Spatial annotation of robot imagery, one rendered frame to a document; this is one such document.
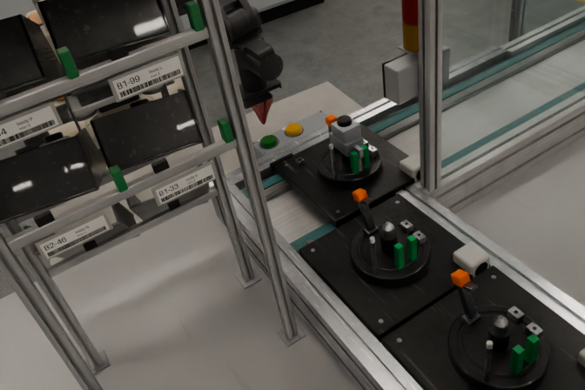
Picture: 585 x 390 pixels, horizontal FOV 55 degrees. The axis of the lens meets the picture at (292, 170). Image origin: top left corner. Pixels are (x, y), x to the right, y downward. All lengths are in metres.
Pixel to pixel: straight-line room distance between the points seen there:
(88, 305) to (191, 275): 0.22
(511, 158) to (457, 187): 0.16
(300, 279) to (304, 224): 0.19
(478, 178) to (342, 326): 0.49
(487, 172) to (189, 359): 0.72
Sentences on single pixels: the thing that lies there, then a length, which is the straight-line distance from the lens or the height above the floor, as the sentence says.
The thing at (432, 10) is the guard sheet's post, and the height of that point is 1.34.
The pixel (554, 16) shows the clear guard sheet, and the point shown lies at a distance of 1.25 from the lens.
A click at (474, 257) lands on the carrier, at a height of 0.99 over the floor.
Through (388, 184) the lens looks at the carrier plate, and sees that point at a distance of 1.18.
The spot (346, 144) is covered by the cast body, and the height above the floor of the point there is 1.05.
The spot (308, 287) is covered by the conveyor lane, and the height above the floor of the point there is 0.96.
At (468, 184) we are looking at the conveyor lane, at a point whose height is 0.92.
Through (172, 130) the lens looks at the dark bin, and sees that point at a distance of 0.78.
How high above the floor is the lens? 1.73
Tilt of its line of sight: 38 degrees down
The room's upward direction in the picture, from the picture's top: 11 degrees counter-clockwise
